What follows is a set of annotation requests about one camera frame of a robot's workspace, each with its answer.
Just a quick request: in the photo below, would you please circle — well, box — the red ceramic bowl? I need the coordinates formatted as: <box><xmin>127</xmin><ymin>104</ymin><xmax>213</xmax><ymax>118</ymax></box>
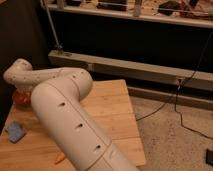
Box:
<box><xmin>12</xmin><ymin>90</ymin><xmax>31</xmax><ymax>106</ymax></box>

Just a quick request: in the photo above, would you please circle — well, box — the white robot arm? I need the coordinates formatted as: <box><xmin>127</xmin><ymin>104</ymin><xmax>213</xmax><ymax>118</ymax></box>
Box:
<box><xmin>3</xmin><ymin>58</ymin><xmax>138</xmax><ymax>171</ymax></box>

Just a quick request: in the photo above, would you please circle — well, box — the wooden table board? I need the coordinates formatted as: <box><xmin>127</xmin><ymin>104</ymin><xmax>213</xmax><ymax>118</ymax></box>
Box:
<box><xmin>0</xmin><ymin>80</ymin><xmax>146</xmax><ymax>171</ymax></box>

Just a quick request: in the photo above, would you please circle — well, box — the orange toy carrot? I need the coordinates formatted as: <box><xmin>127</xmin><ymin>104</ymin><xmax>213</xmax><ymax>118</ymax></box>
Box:
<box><xmin>54</xmin><ymin>152</ymin><xmax>66</xmax><ymax>164</ymax></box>

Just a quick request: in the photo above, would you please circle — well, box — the metal pole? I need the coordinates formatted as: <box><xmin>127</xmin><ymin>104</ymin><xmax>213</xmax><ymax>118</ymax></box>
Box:
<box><xmin>43</xmin><ymin>0</ymin><xmax>63</xmax><ymax>51</ymax></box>

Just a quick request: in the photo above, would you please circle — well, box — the black floor object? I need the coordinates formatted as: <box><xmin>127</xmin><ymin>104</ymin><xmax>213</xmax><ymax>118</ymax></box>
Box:
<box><xmin>206</xmin><ymin>149</ymin><xmax>213</xmax><ymax>166</ymax></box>

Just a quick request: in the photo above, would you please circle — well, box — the metal shelf rail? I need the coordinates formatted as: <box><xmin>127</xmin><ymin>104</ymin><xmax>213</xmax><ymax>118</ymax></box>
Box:
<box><xmin>41</xmin><ymin>0</ymin><xmax>213</xmax><ymax>29</ymax></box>

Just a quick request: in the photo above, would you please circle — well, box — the black floor cable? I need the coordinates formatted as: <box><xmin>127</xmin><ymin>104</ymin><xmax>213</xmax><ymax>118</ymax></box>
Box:
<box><xmin>135</xmin><ymin>29</ymin><xmax>213</xmax><ymax>141</ymax></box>

